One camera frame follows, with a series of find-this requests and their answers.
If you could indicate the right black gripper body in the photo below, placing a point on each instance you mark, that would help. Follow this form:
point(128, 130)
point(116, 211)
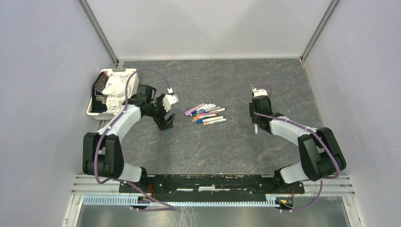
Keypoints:
point(254, 117)

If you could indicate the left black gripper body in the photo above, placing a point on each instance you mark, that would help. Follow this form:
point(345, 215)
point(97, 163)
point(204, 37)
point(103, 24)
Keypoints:
point(157, 111)

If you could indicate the white marker blue cap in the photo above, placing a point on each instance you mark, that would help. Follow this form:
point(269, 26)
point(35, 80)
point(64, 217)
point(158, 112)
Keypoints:
point(209, 119)

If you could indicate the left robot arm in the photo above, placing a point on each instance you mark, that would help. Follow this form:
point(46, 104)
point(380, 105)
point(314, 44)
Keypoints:
point(102, 151)

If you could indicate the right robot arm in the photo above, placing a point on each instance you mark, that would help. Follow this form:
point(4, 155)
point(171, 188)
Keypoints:
point(320, 154)

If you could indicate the lilac highlighter pen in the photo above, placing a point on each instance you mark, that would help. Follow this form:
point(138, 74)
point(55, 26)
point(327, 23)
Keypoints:
point(188, 112)

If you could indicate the white marker green cap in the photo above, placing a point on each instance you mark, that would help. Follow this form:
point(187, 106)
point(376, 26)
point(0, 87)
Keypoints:
point(214, 107)

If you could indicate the white marker dark-blue cap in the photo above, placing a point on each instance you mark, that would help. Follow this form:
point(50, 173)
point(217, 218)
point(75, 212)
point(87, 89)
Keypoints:
point(203, 108)

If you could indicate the white plastic basket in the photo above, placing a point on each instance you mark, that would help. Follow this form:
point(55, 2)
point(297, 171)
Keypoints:
point(108, 116)

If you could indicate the white marker red cap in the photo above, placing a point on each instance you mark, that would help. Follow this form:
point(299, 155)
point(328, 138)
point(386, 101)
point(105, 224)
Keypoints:
point(216, 111)

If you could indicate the white crumpled cloth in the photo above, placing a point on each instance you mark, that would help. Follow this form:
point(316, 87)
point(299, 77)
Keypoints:
point(115, 90)

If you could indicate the black box in basket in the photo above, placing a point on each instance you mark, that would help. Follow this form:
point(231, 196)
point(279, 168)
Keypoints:
point(98, 98)

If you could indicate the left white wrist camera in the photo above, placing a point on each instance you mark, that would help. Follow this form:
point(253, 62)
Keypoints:
point(169, 100)

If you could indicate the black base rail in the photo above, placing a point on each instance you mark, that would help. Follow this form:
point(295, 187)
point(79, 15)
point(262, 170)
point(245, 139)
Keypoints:
point(233, 196)

